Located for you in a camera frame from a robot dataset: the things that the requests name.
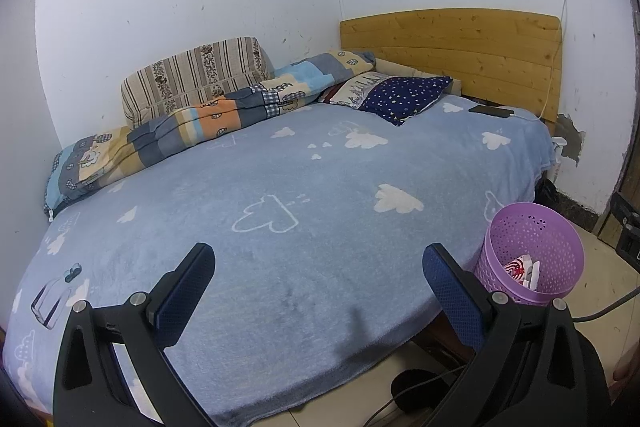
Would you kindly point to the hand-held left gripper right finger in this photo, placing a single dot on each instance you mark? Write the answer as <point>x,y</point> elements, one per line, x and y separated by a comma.
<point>452,297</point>

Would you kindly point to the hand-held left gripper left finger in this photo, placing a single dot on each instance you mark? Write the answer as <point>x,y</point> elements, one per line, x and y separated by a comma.
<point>175,299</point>

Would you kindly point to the purple plastic basket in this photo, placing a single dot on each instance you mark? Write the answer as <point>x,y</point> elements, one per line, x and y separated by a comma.
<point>530,227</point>

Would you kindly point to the black round object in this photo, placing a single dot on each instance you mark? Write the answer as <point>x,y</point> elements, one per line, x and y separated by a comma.
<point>417,389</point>

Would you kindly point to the blue cloud print blanket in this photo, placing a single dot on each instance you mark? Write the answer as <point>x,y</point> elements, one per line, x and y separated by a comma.
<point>300,187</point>

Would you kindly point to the patchwork quilt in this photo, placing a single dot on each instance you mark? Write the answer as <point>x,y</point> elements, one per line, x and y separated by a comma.
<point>200,122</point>

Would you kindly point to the black electric device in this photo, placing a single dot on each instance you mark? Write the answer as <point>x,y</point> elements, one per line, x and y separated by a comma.
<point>627,232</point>

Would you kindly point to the black phone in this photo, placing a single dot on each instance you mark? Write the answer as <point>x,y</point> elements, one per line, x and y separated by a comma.
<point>492,111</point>

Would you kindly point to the navy star print pillow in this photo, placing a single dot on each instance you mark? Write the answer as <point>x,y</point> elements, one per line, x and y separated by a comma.
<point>405,97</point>

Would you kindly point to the striped beige cushion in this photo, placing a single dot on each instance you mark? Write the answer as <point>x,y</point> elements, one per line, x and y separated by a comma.
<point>190,72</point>

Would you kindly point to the white printed pillow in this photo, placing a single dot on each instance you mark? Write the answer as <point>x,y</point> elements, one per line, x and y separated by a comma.
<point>350,89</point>

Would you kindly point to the wooden headboard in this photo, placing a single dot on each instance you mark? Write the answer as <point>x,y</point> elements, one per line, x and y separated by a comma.
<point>450,37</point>

